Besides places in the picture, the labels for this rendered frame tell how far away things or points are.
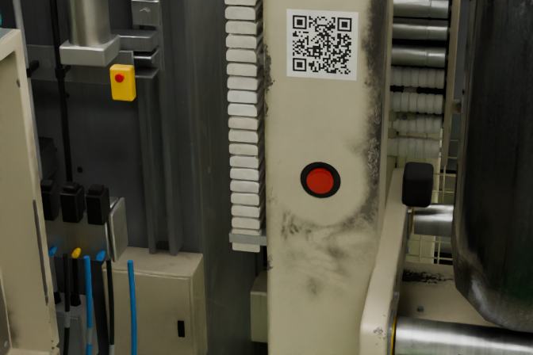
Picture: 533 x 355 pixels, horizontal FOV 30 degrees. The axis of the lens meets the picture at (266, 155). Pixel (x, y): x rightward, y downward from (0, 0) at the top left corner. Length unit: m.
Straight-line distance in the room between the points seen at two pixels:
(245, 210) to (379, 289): 0.18
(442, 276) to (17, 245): 0.63
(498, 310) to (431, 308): 0.35
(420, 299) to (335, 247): 0.26
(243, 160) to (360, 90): 0.17
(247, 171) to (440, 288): 0.39
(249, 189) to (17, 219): 0.27
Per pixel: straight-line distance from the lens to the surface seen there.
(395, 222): 1.27
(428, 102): 1.49
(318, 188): 1.12
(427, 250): 1.81
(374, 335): 1.07
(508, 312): 1.02
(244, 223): 1.17
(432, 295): 1.39
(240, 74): 1.09
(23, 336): 1.15
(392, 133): 1.53
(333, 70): 1.06
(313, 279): 1.18
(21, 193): 1.05
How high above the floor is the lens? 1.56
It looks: 25 degrees down
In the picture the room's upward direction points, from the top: 1 degrees counter-clockwise
